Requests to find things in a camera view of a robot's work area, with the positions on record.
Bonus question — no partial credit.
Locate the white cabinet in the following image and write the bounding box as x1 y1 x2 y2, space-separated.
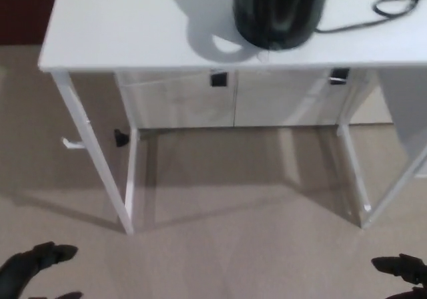
115 69 394 128

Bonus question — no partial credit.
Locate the white hook on table leg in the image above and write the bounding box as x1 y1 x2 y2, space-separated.
62 137 88 152

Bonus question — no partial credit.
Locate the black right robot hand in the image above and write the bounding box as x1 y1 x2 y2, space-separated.
371 254 427 299

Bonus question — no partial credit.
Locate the small black floor object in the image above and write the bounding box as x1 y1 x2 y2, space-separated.
114 129 130 147

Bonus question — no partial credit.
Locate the black kettle power cable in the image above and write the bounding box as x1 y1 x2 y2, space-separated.
315 0 427 34

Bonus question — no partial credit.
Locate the white table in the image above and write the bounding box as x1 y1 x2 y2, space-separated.
39 0 427 236

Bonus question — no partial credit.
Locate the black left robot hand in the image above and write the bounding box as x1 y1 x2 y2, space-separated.
0 241 83 299

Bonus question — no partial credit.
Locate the black electric kettle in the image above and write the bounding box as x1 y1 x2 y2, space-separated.
232 0 330 51

